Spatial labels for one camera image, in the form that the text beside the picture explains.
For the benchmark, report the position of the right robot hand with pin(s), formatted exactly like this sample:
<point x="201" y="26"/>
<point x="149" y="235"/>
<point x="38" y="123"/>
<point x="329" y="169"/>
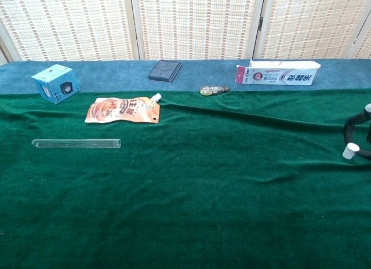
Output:
<point x="355" y="119"/>

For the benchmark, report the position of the dark square flat case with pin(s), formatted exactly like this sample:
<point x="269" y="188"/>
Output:
<point x="164" y="71"/>

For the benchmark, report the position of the clear glass test tube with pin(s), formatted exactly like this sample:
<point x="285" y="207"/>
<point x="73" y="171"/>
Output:
<point x="75" y="143"/>

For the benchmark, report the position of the green velvet cloth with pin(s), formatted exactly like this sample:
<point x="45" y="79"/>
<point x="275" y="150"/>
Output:
<point x="185" y="193"/>

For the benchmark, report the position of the blue velvet cloth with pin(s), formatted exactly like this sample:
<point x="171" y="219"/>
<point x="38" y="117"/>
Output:
<point x="121" y="77"/>

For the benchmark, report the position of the white toothpaste carton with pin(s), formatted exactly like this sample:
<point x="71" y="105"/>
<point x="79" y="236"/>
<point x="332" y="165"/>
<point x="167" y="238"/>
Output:
<point x="278" y="74"/>

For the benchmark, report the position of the white rubber stopper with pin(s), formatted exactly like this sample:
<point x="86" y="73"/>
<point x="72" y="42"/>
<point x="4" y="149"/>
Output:
<point x="350" y="151"/>

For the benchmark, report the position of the orange spout pouch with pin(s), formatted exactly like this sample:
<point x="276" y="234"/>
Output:
<point x="121" y="111"/>

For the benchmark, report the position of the woven bamboo folding screen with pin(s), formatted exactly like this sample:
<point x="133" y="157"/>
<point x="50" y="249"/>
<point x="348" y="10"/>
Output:
<point x="197" y="22"/>

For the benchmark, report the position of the correction tape dispenser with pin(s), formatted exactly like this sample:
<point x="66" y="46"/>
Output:
<point x="210" y="90"/>

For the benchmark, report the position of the blue cardboard cube box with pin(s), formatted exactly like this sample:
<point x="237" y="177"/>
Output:
<point x="52" y="80"/>

